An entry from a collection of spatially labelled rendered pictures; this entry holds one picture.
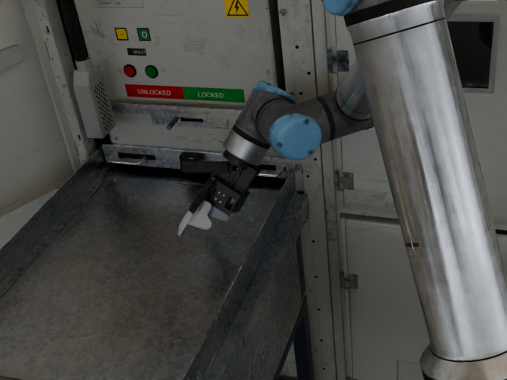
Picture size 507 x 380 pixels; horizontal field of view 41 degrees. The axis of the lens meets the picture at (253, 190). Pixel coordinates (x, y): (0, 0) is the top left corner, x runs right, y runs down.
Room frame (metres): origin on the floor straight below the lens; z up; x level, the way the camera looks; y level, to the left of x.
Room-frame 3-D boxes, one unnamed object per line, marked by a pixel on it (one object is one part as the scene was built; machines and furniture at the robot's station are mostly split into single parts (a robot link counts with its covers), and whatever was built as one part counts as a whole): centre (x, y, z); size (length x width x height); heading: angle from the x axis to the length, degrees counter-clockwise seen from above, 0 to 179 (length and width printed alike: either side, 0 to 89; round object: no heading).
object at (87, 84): (1.56, 0.36, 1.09); 0.08 x 0.05 x 0.17; 157
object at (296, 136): (1.18, -0.09, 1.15); 0.12 x 0.12 x 0.09; 17
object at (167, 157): (1.56, 0.13, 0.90); 0.54 x 0.05 x 0.06; 67
